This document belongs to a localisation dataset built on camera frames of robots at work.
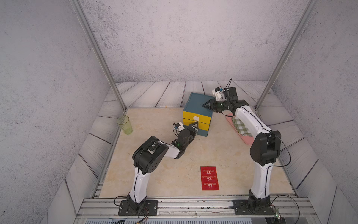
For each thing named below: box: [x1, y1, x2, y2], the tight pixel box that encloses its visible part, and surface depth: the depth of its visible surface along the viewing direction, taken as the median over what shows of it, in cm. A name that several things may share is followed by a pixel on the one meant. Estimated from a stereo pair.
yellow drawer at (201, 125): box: [182, 118, 210, 131], surface depth 94 cm
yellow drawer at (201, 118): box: [182, 111, 212, 125], surface depth 91 cm
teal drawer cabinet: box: [182, 92, 215, 137], surface depth 92 cm
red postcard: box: [199, 166, 220, 191], surface depth 85 cm
